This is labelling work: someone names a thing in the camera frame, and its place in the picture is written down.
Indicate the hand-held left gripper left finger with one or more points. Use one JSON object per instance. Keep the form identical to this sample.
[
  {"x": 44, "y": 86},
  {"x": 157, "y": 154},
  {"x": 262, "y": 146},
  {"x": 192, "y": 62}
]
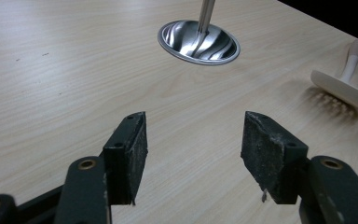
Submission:
[{"x": 122, "y": 161}]

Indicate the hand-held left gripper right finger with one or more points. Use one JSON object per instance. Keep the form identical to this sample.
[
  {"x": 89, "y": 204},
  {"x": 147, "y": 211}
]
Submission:
[{"x": 270, "y": 161}]

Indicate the steel ladle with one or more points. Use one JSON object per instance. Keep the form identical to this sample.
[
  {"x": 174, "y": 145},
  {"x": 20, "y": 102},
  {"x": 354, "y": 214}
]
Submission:
[{"x": 217, "y": 46}]

